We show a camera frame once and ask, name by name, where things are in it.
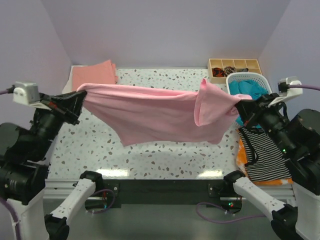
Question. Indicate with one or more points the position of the wooden compartment box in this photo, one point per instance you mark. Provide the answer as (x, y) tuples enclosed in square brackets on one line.
[(252, 64)]

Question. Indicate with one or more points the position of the aluminium frame rail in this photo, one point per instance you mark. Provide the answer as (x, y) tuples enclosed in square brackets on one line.
[(75, 193)]

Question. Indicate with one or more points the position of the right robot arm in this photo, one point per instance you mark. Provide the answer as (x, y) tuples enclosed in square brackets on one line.
[(298, 141)]

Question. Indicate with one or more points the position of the pink t shirt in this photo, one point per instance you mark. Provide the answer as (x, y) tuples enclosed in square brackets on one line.
[(141, 114)]

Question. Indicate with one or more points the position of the red black rolled cloth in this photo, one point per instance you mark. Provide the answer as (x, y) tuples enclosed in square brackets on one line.
[(218, 72)]

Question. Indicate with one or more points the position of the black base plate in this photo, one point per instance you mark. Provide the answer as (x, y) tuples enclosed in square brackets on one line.
[(165, 192)]

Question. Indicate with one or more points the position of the white laundry basket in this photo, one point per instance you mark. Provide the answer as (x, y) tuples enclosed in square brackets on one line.
[(239, 76)]

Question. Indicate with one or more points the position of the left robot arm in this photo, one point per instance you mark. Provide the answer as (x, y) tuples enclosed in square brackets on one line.
[(23, 174)]

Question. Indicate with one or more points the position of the patterned rolled cloth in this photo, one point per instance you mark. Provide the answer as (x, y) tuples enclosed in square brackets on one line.
[(229, 70)]

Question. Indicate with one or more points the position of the grey rolled cloth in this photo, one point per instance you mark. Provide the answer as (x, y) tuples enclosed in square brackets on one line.
[(242, 70)]

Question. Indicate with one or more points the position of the teal t shirt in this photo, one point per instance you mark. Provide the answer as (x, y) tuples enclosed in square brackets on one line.
[(247, 87)]

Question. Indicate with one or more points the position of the black white striped shirt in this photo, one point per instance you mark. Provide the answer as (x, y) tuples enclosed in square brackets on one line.
[(265, 162)]

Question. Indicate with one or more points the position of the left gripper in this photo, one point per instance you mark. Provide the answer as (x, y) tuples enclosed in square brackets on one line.
[(68, 105)]

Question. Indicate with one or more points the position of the orange white cloth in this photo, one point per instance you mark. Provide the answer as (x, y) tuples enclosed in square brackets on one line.
[(241, 160)]

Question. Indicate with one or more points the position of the folded white t shirt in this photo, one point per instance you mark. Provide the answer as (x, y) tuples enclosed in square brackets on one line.
[(68, 86)]

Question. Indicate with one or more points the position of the folded salmon t shirt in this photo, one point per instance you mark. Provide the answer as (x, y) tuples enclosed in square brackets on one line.
[(101, 73)]

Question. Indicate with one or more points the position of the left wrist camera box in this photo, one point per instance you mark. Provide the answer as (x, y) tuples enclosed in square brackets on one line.
[(26, 93)]

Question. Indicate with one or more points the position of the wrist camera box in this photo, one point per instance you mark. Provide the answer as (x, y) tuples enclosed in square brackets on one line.
[(289, 88), (26, 93)]

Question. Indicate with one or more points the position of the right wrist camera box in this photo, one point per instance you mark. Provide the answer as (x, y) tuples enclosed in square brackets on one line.
[(289, 88)]

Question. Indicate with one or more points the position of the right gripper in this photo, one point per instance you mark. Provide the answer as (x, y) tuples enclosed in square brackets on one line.
[(249, 109)]

